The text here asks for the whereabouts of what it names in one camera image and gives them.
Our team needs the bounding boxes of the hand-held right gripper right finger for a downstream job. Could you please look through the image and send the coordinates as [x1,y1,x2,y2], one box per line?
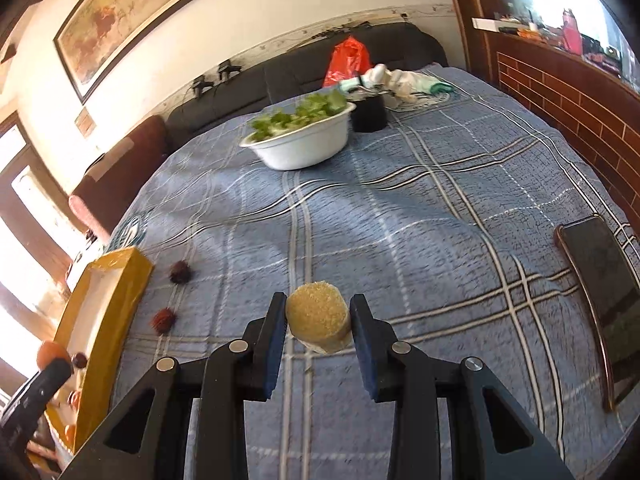
[349,294,576,480]

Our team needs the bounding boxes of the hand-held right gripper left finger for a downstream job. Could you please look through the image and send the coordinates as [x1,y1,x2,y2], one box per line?
[60,291,289,480]

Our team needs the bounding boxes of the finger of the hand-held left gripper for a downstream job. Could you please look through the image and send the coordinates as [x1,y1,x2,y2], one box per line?
[20,357,74,407]

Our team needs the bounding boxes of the orange with green leaf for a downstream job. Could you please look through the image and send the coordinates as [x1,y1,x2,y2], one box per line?
[36,341,72,367]

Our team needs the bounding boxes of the large peeled sugarcane piece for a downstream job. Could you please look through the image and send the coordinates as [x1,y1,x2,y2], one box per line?
[285,281,353,353]

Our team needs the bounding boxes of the yellow cardboard box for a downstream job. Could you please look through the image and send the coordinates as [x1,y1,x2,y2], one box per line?
[45,246,155,453]

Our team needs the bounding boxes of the red lychee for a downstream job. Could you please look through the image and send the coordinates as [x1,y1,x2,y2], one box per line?
[152,308,178,333]

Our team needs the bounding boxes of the dark spiky lychee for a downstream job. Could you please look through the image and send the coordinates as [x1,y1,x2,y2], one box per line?
[168,260,193,285]

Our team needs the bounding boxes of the brown cushion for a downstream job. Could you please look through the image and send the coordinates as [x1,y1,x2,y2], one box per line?
[69,115,169,244]

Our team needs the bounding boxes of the white plastic bowl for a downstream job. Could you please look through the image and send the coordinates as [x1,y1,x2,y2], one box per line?
[239,101,357,171]

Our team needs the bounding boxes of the black smartphone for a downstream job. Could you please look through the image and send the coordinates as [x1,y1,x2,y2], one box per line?
[553,213,640,413]

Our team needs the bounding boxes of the black cup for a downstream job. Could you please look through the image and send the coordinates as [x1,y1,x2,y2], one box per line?
[350,96,388,134]

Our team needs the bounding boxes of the green lettuce leaves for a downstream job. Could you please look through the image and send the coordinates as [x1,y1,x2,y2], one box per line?
[248,88,349,142]

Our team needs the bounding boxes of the green white cloth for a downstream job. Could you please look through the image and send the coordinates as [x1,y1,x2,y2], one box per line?
[390,72,456,111]

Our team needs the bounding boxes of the white gloves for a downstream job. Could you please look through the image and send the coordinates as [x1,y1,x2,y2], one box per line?
[340,63,431,101]

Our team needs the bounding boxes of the black sofa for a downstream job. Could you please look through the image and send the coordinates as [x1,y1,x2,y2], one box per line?
[165,22,448,137]

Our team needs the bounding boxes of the red plastic bag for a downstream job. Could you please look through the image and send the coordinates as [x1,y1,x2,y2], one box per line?
[322,35,373,88]

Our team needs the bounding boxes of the brown wooden cabinet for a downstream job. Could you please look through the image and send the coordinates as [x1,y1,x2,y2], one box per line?
[440,0,640,223]

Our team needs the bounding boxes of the long white box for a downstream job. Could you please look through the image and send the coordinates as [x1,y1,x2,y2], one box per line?
[471,16,521,33]

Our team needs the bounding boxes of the red bottle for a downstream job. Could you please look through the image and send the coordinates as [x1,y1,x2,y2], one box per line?
[561,8,585,57]

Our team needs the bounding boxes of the small wall plaque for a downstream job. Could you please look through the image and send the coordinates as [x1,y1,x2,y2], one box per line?
[75,107,97,137]

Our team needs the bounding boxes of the framed wall painting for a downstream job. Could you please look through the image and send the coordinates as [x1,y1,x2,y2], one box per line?
[52,0,252,106]

